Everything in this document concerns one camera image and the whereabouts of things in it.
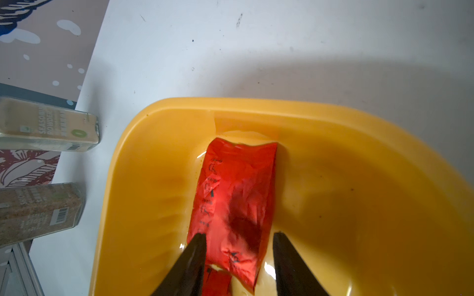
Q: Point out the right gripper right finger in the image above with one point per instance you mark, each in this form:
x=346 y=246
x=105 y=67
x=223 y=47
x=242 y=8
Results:
x=293 y=276

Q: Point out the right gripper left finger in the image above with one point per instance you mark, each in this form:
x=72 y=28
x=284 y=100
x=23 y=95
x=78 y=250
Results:
x=187 y=275

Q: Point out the eleventh red tea bag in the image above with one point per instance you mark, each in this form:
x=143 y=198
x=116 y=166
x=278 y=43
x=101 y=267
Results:
x=216 y=283

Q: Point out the twelfth red tea bag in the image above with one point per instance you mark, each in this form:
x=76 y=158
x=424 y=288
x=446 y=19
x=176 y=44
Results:
x=234 y=207

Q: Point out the yellow storage box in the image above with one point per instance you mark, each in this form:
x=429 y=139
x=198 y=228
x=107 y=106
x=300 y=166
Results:
x=371 y=209

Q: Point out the small glass jar silver lid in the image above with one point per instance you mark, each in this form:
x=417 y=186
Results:
x=33 y=211

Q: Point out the small glass jar black lid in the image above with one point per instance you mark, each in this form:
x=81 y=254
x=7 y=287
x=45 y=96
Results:
x=36 y=126

